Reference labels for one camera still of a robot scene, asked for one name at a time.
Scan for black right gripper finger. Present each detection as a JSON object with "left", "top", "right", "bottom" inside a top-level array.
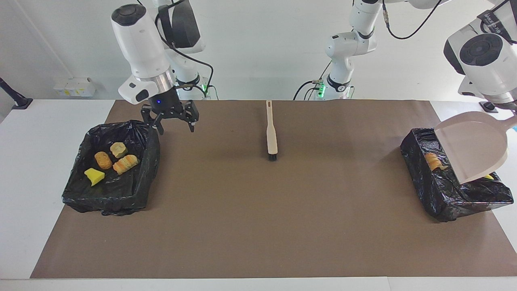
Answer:
[
  {"left": 141, "top": 105, "right": 164, "bottom": 135},
  {"left": 181, "top": 100, "right": 200, "bottom": 133}
]

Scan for pale lumpy bread piece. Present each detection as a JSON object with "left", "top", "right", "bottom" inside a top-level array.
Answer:
[{"left": 110, "top": 142, "right": 128, "bottom": 159}]

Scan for pale striped bread piece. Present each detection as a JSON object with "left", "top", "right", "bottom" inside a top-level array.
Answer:
[{"left": 112, "top": 154, "right": 140, "bottom": 175}]

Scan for beige plastic dustpan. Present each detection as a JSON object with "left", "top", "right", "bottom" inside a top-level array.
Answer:
[{"left": 434, "top": 111, "right": 517, "bottom": 184}]

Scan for brown bread loaf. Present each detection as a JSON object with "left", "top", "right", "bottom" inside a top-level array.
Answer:
[{"left": 94, "top": 151, "right": 113, "bottom": 170}]

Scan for beige hand brush black bristles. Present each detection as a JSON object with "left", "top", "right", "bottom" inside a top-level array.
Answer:
[{"left": 265, "top": 100, "right": 279, "bottom": 161}]

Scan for pale food piece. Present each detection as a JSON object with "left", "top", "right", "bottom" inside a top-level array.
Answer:
[{"left": 425, "top": 152, "right": 448, "bottom": 171}]

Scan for bin lined with black bag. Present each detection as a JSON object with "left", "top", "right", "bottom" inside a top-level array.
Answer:
[
  {"left": 62, "top": 120, "right": 161, "bottom": 216},
  {"left": 400, "top": 128, "right": 514, "bottom": 222}
]

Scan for white box with yellow label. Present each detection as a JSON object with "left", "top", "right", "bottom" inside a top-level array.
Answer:
[{"left": 54, "top": 77, "right": 97, "bottom": 97}]

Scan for brown table mat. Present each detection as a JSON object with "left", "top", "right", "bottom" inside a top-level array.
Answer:
[{"left": 30, "top": 100, "right": 517, "bottom": 279}]

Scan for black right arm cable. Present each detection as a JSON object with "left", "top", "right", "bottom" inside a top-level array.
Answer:
[{"left": 137, "top": 0, "right": 214, "bottom": 99}]

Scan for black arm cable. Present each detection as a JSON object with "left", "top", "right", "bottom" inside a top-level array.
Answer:
[
  {"left": 381, "top": 0, "right": 443, "bottom": 40},
  {"left": 137, "top": 0, "right": 214, "bottom": 99}
]

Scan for black base cable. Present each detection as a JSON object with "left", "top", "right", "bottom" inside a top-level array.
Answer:
[{"left": 294, "top": 61, "right": 332, "bottom": 101}]

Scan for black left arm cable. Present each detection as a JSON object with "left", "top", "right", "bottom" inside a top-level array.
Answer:
[{"left": 381, "top": 0, "right": 443, "bottom": 40}]

